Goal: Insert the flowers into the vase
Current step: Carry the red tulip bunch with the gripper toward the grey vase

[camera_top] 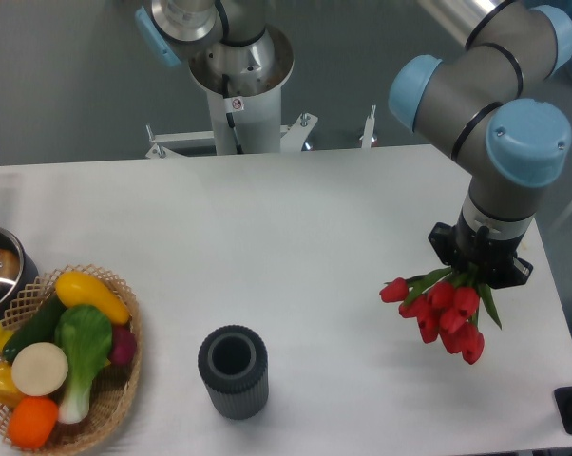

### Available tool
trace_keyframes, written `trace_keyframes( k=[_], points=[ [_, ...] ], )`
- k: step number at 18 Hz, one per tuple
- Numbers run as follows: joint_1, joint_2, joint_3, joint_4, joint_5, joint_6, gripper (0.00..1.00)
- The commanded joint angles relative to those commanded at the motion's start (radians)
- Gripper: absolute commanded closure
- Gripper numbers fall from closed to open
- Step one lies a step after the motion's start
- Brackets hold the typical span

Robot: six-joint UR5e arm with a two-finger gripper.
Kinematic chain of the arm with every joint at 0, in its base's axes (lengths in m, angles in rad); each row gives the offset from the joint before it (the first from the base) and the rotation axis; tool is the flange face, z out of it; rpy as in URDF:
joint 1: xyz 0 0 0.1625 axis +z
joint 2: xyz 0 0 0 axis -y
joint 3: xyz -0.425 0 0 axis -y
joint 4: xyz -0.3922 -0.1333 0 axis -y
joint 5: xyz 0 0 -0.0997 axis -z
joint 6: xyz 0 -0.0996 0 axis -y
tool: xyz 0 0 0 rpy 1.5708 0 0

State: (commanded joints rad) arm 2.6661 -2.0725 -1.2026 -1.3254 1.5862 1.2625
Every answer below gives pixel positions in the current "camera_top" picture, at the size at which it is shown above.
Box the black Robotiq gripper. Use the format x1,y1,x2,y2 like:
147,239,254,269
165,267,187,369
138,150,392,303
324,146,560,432
428,221,533,288

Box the red tulip bouquet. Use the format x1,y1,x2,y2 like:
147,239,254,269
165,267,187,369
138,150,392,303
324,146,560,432
379,266,502,365

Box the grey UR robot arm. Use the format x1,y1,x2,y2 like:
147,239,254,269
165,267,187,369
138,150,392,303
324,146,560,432
135,1,572,289

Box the dark grey ribbed vase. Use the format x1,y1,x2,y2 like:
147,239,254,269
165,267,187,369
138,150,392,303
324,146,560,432
198,325,269,420

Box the woven wicker basket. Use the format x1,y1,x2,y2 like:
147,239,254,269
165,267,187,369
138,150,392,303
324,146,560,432
0,265,143,455

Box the green bok choy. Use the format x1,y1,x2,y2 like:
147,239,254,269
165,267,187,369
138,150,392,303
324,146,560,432
55,304,112,425

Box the yellow squash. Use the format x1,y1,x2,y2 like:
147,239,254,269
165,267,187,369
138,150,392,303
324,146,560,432
54,271,130,326

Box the dark green cucumber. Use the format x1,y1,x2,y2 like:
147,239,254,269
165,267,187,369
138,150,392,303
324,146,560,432
2,294,67,363

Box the beige round disc vegetable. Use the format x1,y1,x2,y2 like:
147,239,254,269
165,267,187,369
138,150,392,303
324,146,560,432
11,342,68,396

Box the orange fruit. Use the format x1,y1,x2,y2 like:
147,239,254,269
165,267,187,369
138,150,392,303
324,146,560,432
7,396,58,449

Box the yellow bell pepper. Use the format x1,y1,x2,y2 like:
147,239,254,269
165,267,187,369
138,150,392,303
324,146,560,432
0,362,26,409

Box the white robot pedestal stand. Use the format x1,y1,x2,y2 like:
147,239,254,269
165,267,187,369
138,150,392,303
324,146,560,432
146,25,318,159

